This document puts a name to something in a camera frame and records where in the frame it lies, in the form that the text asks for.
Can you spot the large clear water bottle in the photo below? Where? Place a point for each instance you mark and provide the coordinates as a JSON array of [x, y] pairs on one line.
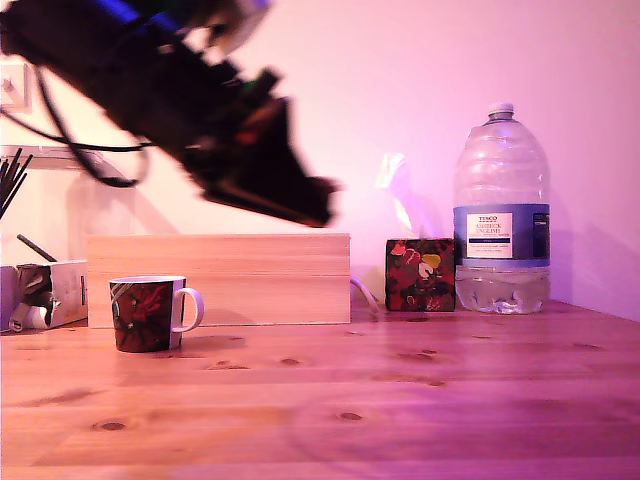
[[502, 225]]

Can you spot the floral tissue box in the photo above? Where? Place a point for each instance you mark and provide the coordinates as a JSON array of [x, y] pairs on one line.
[[420, 275]]

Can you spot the white open carton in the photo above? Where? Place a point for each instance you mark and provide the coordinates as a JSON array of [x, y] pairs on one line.
[[67, 290]]

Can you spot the white wall rail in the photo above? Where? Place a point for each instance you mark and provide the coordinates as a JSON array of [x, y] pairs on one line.
[[50, 157]]

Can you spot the pale gripper camera box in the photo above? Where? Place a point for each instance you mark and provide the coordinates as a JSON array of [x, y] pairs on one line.
[[245, 22]]

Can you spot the long wooden box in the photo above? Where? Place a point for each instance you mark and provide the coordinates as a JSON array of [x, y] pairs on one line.
[[250, 280]]

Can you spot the black pen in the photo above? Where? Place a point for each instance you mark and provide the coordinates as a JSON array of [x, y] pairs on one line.
[[36, 247]]

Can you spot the thin black stick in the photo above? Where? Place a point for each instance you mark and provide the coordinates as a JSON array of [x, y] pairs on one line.
[[11, 175], [19, 182], [15, 192]]

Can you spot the white wall socket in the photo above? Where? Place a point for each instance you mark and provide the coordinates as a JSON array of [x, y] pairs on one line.
[[15, 87]]

